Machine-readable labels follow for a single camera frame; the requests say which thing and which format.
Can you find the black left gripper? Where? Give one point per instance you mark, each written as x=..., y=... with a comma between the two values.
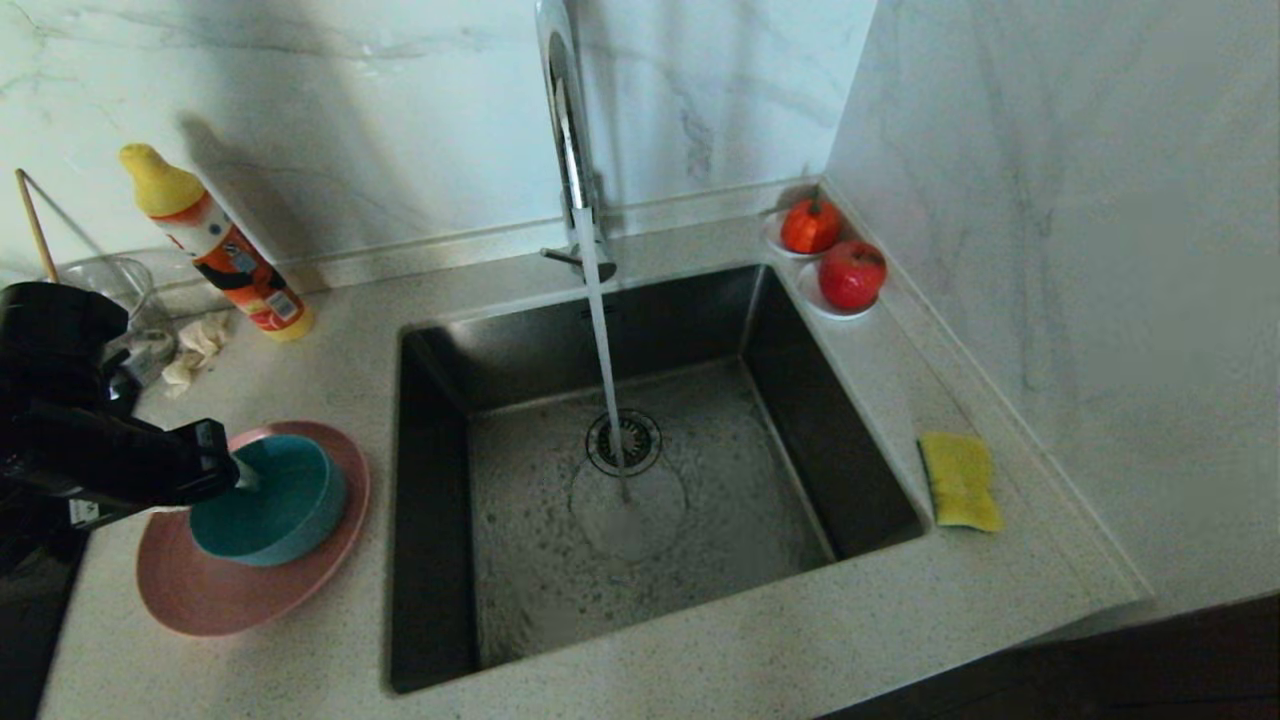
x=100, y=460

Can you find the teal bowl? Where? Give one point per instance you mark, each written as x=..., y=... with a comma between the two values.
x=285, y=510

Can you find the orange detergent bottle yellow cap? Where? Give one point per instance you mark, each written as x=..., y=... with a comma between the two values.
x=225, y=250

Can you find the chrome kitchen faucet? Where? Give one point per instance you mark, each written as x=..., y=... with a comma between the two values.
x=572, y=150

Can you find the yellow sponge green backing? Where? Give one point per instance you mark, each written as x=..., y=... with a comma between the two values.
x=962, y=485

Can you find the stainless steel sink basin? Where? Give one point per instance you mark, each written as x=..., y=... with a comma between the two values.
x=760, y=530

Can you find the pink plate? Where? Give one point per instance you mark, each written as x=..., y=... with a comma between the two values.
x=230, y=600

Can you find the crumpled beige tissue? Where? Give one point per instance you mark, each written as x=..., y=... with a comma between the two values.
x=198, y=345

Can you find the clear glass jug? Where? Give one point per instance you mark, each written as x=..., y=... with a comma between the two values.
x=130, y=290

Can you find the black stove cooktop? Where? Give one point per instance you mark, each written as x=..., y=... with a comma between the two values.
x=30, y=640

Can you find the running water stream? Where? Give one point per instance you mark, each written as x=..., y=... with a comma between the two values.
x=603, y=350

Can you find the round metal drain strainer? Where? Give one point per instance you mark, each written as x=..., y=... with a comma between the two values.
x=645, y=445

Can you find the small white dish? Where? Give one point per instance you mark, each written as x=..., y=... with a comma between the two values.
x=811, y=298
x=771, y=236

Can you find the red tomato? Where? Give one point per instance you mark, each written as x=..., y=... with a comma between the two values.
x=810, y=226

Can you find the red apple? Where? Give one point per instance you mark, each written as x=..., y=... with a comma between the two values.
x=852, y=274

